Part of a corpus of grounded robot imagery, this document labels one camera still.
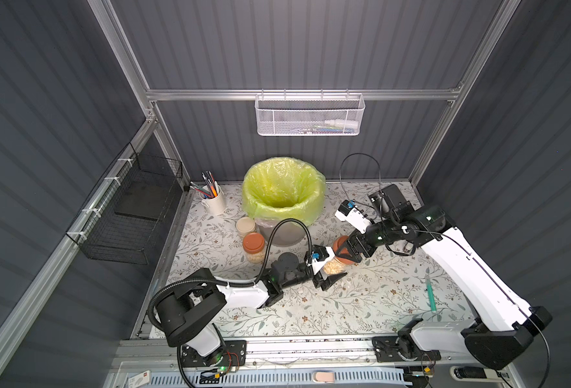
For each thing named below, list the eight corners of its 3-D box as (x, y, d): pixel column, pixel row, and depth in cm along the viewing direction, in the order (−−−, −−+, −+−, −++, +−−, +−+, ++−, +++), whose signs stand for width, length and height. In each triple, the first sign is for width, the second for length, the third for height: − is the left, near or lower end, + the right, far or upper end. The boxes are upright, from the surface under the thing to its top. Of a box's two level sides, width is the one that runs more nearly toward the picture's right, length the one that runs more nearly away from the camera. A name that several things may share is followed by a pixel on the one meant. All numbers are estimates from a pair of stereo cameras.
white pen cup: (203, 216, 110) (196, 201, 102) (208, 200, 116) (201, 185, 108) (223, 216, 110) (218, 201, 102) (227, 200, 116) (222, 185, 108)
